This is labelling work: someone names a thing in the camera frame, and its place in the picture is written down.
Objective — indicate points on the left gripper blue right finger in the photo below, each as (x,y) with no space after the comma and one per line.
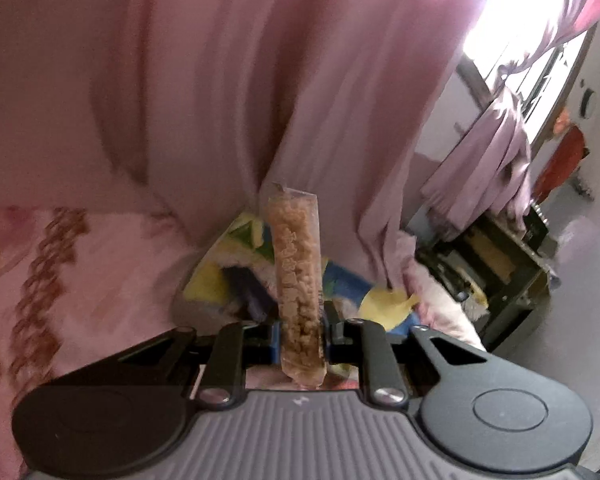
(334,342)

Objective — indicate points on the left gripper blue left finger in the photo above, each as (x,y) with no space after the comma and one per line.
(271,345)

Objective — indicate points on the clear crispy rice cake pack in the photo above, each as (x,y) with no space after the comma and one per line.
(294,222)

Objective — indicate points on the painted cardboard box tray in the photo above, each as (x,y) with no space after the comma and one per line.
(266,274)

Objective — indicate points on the dark wooden desk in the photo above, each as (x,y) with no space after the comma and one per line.
(499,276)

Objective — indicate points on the floral pink bedsheet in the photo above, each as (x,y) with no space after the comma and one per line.
(76,287)

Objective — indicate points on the hanging pink cloth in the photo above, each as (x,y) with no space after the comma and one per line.
(489,169)

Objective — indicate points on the pink draped curtain sheet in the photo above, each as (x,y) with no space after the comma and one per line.
(202,107)

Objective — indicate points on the red hanging ornament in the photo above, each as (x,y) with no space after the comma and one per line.
(565,159)

